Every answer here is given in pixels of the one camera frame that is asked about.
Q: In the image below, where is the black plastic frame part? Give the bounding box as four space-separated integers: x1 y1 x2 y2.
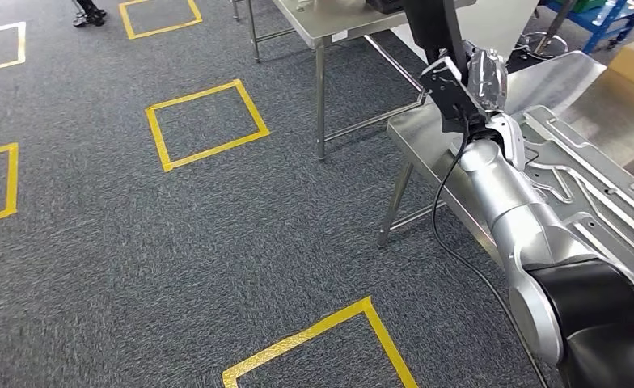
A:
402 0 471 82

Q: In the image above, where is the steel workbench table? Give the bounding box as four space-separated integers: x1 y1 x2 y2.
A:
377 50 634 280

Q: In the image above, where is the blue metal shelf rack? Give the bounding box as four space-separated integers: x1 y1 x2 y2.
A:
542 0 634 55

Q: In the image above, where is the steel side table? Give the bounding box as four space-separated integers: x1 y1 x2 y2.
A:
230 0 476 162

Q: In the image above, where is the black tray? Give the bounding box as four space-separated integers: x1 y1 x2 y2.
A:
365 0 407 15

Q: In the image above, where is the aluminium grooved fixture plate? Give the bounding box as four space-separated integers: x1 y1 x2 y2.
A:
509 104 634 285

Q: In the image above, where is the person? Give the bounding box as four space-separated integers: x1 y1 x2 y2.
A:
72 0 108 27

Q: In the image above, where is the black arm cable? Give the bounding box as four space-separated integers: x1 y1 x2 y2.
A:
430 107 551 388

